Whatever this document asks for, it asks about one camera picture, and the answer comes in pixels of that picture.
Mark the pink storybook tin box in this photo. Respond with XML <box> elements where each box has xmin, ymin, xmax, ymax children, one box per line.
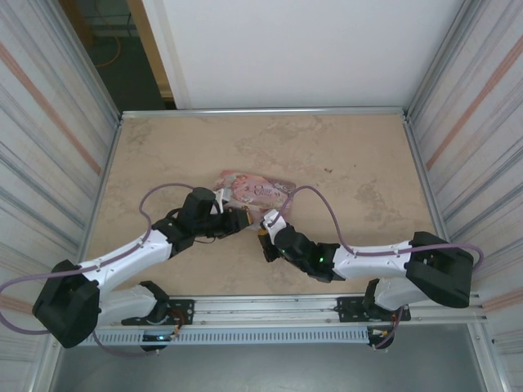
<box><xmin>212</xmin><ymin>169</ymin><xmax>296</xmax><ymax>229</ymax></box>

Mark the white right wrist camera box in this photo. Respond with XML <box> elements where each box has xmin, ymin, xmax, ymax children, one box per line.
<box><xmin>261</xmin><ymin>208</ymin><xmax>289</xmax><ymax>234</ymax></box>

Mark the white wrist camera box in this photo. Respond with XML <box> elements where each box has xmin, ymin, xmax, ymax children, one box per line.
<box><xmin>212</xmin><ymin>187</ymin><xmax>232</xmax><ymax>213</ymax></box>
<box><xmin>261</xmin><ymin>208</ymin><xmax>289</xmax><ymax>234</ymax></box>

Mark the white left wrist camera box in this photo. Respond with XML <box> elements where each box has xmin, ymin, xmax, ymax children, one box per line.
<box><xmin>212</xmin><ymin>187</ymin><xmax>232</xmax><ymax>213</ymax></box>

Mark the long aluminium mounting rail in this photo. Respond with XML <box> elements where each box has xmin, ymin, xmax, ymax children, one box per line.
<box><xmin>43</xmin><ymin>292</ymin><xmax>489</xmax><ymax>332</ymax></box>

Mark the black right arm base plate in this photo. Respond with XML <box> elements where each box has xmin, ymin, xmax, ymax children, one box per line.
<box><xmin>337</xmin><ymin>296</ymin><xmax>411</xmax><ymax>323</ymax></box>

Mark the white slotted cable duct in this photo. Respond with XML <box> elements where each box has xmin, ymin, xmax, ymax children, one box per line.
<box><xmin>60</xmin><ymin>326</ymin><xmax>371</xmax><ymax>346</ymax></box>

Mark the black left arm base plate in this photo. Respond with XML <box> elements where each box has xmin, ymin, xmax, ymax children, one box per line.
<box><xmin>121</xmin><ymin>299</ymin><xmax>195</xmax><ymax>327</ymax></box>

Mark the red base wire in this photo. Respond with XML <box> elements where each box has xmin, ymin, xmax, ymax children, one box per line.
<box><xmin>169</xmin><ymin>310</ymin><xmax>193</xmax><ymax>335</ymax></box>
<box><xmin>383</xmin><ymin>312</ymin><xmax>405</xmax><ymax>340</ymax></box>

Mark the short aluminium frame rail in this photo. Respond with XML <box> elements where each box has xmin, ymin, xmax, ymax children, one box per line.
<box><xmin>120</xmin><ymin>106</ymin><xmax>409</xmax><ymax>120</ymax></box>

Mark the wooden door frame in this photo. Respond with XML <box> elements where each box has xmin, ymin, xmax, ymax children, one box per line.
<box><xmin>126</xmin><ymin>0</ymin><xmax>173</xmax><ymax>100</ymax></box>

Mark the orange floor cable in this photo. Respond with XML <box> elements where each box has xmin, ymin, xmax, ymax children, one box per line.
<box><xmin>96</xmin><ymin>35</ymin><xmax>123</xmax><ymax>69</ymax></box>

